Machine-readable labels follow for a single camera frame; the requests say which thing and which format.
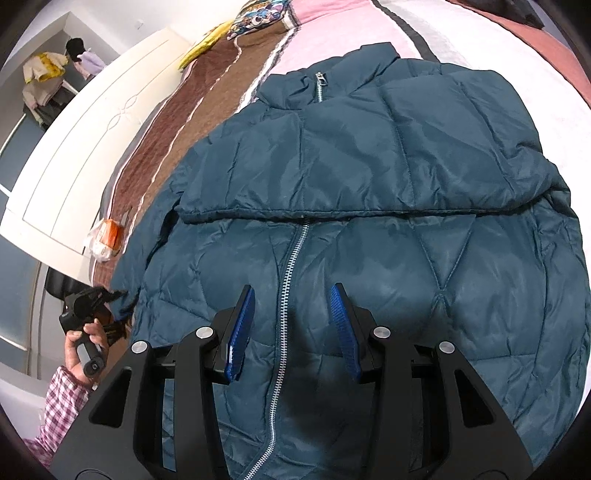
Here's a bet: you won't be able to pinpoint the white bed headboard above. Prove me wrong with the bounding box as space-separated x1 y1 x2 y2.
0 25 195 273

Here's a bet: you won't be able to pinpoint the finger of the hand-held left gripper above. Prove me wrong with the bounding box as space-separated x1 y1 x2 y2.
95 287 131 304

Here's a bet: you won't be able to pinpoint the teal puffer jacket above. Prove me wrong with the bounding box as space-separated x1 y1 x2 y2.
111 41 591 480

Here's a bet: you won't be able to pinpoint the person's left hand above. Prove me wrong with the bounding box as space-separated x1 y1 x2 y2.
64 322 110 387

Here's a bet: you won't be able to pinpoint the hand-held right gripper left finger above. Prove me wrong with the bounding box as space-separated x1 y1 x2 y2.
48 285 257 480

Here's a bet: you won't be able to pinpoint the striped pink brown bed blanket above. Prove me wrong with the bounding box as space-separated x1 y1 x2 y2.
90 0 591 324

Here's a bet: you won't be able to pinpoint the black chair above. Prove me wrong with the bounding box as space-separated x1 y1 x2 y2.
45 268 93 301

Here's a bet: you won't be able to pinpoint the clear plastic bag orange contents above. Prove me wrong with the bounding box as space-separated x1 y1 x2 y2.
83 217 126 263

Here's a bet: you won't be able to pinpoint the lilac hanging garment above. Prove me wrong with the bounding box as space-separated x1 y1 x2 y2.
76 50 110 80

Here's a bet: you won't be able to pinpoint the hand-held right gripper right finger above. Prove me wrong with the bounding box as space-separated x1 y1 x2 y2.
325 282 537 480

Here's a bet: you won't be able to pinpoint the cartoon printed pillow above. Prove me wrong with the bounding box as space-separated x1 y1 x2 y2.
231 0 301 37

